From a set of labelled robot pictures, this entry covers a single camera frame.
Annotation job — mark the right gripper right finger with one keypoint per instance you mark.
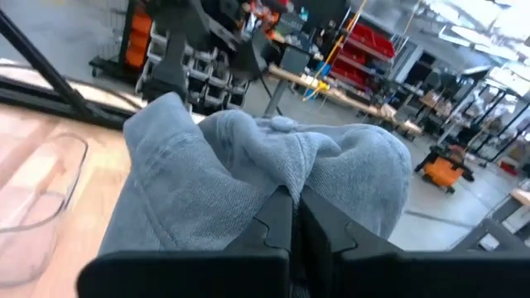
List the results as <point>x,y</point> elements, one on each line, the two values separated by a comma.
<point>372,273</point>

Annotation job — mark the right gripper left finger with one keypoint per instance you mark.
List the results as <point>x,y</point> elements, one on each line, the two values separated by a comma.
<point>232,273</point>

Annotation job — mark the grey baseball cap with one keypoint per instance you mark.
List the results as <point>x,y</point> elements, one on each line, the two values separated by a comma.
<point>186,178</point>

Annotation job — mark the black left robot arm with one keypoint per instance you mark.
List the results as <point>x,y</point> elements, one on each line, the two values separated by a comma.
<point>174,62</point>

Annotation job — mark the orange shop vacuum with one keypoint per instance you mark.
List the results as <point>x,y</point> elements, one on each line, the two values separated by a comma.
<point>443,171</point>

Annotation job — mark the long wooden workbench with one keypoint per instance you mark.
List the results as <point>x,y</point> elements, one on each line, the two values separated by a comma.
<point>339,95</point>

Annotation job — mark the grey bin rack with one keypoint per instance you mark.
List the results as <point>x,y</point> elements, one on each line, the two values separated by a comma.
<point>215,78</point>

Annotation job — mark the clear plastic bin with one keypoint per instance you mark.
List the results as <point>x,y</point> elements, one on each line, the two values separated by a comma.
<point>37,198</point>

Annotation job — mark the red bin shelf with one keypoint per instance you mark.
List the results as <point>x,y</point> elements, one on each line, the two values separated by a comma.
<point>364,45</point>

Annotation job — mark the orange bin rack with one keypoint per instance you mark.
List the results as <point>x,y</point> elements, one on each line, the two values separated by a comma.
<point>138,37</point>

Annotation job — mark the black aluminium table frame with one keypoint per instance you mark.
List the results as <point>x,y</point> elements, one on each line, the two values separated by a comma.
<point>49,78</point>

